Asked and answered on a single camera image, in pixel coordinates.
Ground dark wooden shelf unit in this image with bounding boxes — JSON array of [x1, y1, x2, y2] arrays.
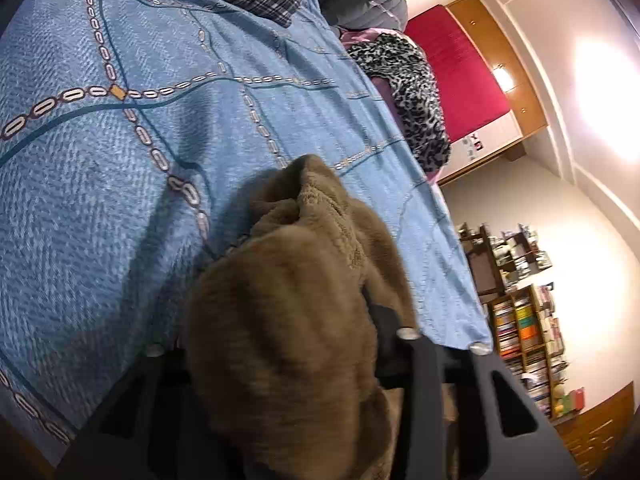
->
[[457, 222, 507, 297]]

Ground stack of coloured boxes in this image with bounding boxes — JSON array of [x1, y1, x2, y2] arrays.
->
[[554, 386, 587, 417]]

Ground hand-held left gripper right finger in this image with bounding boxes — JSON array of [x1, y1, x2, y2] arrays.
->
[[371, 304, 582, 480]]

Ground blue patterned blanket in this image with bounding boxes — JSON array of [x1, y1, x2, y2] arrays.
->
[[0, 0, 493, 467]]

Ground leopard print cloth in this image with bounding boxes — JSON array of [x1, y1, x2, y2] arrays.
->
[[347, 32, 452, 174]]

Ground brown fleece pants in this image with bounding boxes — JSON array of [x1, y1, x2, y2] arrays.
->
[[182, 154, 461, 480]]

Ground red curtain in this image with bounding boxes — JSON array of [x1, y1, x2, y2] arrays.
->
[[405, 4, 511, 144]]

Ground wooden bookshelf with books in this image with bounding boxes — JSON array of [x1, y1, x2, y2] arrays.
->
[[487, 282, 587, 422]]

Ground wooden wardrobe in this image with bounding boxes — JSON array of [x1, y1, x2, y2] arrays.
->
[[439, 0, 549, 187]]

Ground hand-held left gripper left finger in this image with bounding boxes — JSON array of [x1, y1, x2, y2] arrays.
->
[[55, 344, 241, 480]]

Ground small desktop shelf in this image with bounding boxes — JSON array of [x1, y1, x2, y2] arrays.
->
[[492, 224, 554, 282]]

